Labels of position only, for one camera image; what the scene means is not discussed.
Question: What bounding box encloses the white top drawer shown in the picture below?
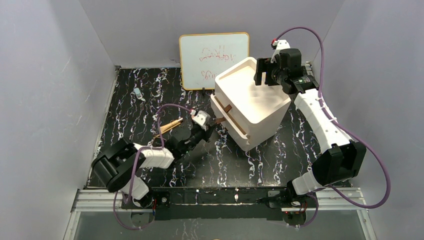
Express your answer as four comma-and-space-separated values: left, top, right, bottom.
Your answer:
210, 94, 249, 142

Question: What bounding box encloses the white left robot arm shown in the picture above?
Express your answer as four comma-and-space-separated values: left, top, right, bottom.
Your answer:
91, 123, 216, 202

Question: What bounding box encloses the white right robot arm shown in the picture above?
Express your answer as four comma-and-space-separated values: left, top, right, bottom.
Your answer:
254, 48, 367, 199

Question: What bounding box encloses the white drawer organizer box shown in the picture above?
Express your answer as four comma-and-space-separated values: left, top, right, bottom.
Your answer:
212, 57, 291, 151

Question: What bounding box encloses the brown middle drawer pull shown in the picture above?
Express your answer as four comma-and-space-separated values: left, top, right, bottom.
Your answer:
214, 117, 226, 125

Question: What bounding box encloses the brown leather drawer pull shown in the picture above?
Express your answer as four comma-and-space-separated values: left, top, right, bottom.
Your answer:
223, 104, 233, 114

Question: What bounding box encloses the yellow framed whiteboard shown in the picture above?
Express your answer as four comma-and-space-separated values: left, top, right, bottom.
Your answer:
179, 32, 250, 91

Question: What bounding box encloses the small light blue eraser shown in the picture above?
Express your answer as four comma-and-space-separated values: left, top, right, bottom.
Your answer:
133, 88, 143, 100

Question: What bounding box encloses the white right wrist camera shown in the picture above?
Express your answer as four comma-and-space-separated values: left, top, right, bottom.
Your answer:
271, 39, 291, 56

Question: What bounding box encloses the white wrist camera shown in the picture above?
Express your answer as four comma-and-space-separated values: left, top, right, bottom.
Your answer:
271, 39, 291, 56
190, 109, 211, 131

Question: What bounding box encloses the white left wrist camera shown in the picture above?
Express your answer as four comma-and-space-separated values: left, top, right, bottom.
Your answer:
190, 109, 211, 131

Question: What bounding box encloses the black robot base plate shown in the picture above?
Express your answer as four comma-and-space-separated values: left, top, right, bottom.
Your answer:
121, 187, 317, 226

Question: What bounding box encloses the aluminium rail frame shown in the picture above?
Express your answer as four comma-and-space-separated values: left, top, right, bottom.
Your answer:
64, 189, 376, 240

